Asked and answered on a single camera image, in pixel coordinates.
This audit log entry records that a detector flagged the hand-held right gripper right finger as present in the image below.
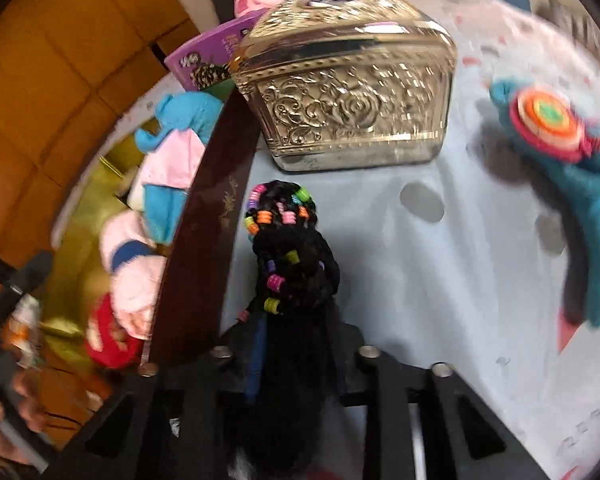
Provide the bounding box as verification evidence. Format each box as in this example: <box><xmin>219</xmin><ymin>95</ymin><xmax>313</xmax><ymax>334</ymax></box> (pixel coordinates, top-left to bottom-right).
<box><xmin>330</xmin><ymin>310</ymin><xmax>548</xmax><ymax>480</ymax></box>

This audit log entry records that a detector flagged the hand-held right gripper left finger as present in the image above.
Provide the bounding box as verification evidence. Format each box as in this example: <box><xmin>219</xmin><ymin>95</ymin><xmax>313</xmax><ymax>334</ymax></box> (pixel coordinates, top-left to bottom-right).
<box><xmin>50</xmin><ymin>317</ymin><xmax>270</xmax><ymax>480</ymax></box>

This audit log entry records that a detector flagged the black beaded braided wig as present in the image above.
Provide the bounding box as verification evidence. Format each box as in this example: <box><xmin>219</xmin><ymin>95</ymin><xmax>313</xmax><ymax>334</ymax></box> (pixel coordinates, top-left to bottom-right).
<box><xmin>227</xmin><ymin>180</ymin><xmax>353</xmax><ymax>480</ymax></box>

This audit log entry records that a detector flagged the red fuzzy sock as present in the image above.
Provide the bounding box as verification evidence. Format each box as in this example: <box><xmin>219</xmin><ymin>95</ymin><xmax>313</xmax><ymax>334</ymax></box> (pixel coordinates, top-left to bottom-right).
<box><xmin>85</xmin><ymin>292</ymin><xmax>146</xmax><ymax>368</ymax></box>

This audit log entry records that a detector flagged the pink fuzzy sock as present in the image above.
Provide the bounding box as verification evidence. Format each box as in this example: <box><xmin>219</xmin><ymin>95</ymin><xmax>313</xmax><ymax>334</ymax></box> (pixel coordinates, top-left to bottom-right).
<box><xmin>100</xmin><ymin>210</ymin><xmax>167</xmax><ymax>338</ymax></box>

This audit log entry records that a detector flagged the gold-lined brown box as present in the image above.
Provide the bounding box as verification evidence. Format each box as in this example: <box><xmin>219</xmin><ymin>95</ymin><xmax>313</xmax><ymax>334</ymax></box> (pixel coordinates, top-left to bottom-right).
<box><xmin>40</xmin><ymin>95</ymin><xmax>258</xmax><ymax>411</ymax></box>

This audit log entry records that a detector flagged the blue elephant plush pink dress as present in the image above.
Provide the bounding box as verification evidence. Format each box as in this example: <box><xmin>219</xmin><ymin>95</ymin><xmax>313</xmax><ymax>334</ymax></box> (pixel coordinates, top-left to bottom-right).
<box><xmin>134</xmin><ymin>92</ymin><xmax>226</xmax><ymax>246</ymax></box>

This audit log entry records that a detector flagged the blue plush monster with lollipop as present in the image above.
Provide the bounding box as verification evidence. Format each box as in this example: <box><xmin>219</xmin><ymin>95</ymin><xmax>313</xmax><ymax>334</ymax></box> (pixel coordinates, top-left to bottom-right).
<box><xmin>489</xmin><ymin>77</ymin><xmax>600</xmax><ymax>333</ymax></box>

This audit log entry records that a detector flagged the wooden cabinet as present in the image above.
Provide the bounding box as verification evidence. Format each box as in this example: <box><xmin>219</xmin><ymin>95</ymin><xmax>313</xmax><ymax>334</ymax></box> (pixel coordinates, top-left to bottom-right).
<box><xmin>0</xmin><ymin>0</ymin><xmax>201</xmax><ymax>281</ymax></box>

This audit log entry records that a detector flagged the ornate gold tissue box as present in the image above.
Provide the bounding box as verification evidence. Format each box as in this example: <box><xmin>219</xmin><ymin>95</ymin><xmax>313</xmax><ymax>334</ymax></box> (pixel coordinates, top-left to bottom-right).
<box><xmin>230</xmin><ymin>0</ymin><xmax>458</xmax><ymax>171</ymax></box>

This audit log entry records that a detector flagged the purple cardboard box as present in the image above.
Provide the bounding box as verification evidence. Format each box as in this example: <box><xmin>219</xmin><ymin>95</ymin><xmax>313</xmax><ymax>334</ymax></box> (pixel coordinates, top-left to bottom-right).
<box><xmin>164</xmin><ymin>12</ymin><xmax>258</xmax><ymax>92</ymax></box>

